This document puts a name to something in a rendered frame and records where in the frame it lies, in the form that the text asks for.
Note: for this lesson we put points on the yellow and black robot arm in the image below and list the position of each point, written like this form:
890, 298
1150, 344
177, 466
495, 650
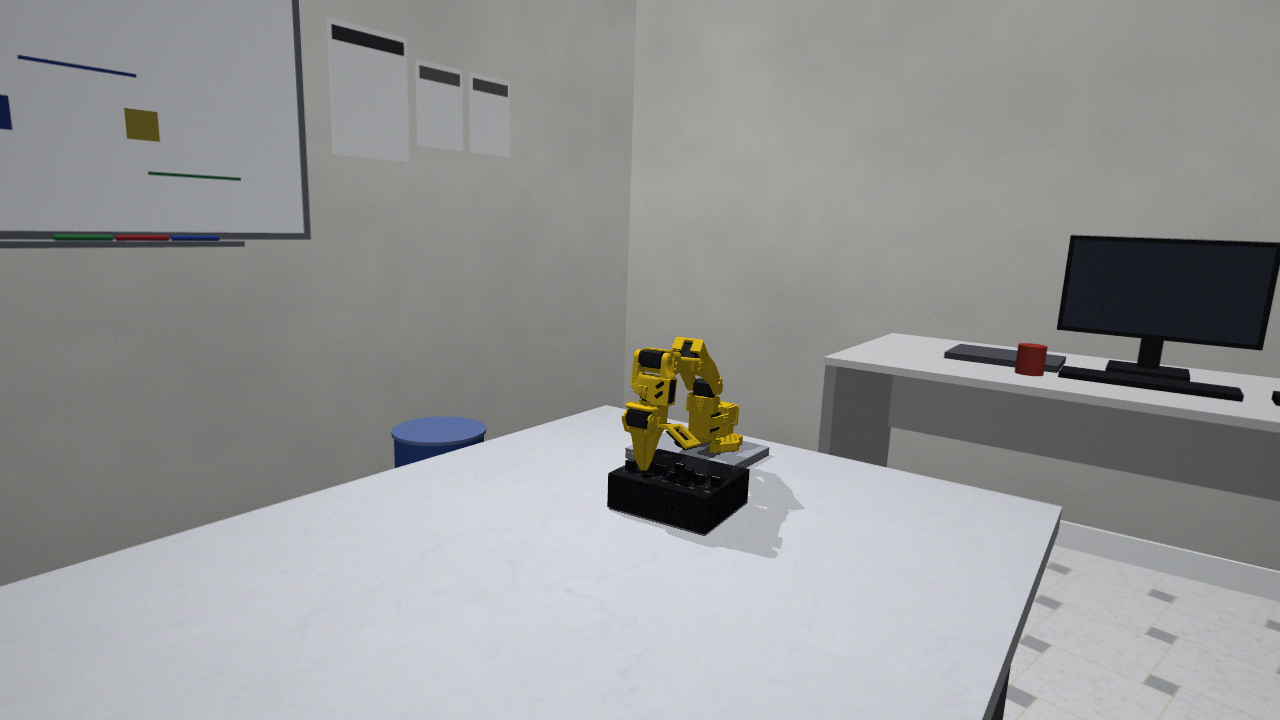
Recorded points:
706, 413

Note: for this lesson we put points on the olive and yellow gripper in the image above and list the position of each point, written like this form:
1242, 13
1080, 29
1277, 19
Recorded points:
646, 425

